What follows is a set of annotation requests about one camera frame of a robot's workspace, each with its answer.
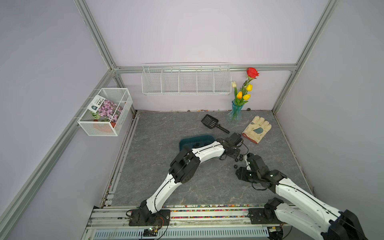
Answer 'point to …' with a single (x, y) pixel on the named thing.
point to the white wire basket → (92, 125)
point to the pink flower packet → (104, 108)
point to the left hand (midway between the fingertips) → (236, 153)
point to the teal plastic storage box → (194, 141)
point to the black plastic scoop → (212, 122)
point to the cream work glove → (257, 129)
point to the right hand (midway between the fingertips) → (237, 172)
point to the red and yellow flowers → (242, 97)
